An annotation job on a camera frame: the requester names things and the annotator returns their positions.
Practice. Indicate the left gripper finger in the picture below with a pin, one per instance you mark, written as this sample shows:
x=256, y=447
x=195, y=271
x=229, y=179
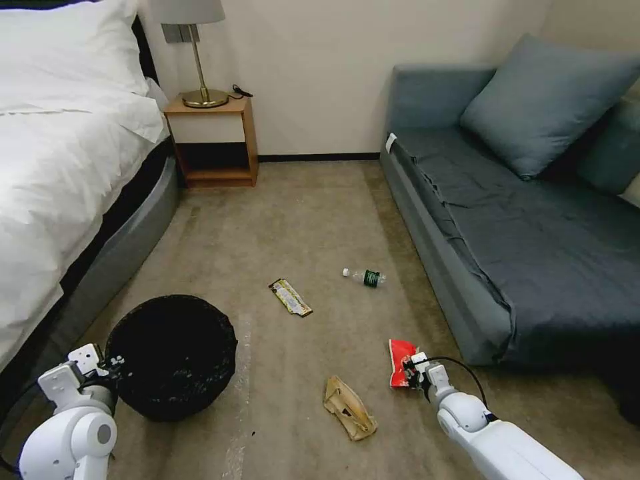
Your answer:
x=117, y=359

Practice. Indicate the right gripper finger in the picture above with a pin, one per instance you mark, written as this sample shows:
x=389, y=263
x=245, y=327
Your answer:
x=408, y=364
x=406, y=384

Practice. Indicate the red snack package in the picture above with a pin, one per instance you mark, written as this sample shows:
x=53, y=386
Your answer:
x=397, y=356

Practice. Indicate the black round trash bin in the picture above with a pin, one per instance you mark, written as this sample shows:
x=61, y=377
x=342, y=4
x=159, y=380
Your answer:
x=175, y=350

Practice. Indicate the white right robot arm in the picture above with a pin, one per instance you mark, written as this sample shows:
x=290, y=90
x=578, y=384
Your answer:
x=500, y=445

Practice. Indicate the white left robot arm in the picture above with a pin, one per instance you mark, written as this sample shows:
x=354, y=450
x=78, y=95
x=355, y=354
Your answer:
x=75, y=440

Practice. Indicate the crumpled brown paper bag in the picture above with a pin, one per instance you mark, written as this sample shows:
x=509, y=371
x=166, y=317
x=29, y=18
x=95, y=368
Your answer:
x=346, y=406

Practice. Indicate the clear plastic bottle green label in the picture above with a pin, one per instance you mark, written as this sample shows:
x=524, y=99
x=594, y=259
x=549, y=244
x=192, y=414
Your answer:
x=371, y=278

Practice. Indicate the blue grey sofa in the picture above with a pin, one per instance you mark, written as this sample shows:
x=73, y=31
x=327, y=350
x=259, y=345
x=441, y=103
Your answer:
x=430, y=245

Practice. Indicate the yellow flat snack wrapper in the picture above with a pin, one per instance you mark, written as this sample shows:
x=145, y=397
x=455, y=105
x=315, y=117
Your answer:
x=290, y=298

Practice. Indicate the grey bed base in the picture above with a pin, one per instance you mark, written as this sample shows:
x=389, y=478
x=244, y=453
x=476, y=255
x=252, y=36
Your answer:
x=145, y=220

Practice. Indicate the white duvet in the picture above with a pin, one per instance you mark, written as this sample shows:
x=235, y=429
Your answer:
x=60, y=190

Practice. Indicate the dark grey sofa cover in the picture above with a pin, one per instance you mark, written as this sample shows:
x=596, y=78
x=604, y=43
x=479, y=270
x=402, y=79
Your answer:
x=540, y=240

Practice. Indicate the white sofa tag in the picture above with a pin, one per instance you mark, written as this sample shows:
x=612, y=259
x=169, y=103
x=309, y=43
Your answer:
x=391, y=142

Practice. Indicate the wooden nightstand white drawer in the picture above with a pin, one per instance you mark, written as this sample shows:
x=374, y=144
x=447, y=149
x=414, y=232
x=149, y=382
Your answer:
x=210, y=127

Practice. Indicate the brass table lamp white shade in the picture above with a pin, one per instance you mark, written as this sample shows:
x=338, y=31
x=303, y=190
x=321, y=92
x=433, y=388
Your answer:
x=205, y=99

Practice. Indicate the teal cushion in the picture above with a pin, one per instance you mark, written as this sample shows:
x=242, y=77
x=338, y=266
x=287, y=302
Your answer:
x=612, y=155

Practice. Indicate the blue square cushion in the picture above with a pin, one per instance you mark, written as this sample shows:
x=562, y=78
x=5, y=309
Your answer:
x=545, y=105

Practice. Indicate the large white pillow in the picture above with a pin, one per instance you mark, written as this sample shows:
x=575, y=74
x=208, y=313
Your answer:
x=65, y=55

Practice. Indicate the dark headboard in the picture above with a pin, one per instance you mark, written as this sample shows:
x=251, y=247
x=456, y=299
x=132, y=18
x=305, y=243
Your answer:
x=145, y=50

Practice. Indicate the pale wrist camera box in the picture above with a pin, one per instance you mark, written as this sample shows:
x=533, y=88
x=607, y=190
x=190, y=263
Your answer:
x=419, y=358

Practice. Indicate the grey wall switch panel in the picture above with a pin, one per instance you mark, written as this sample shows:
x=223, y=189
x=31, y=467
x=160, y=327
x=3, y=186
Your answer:
x=172, y=34

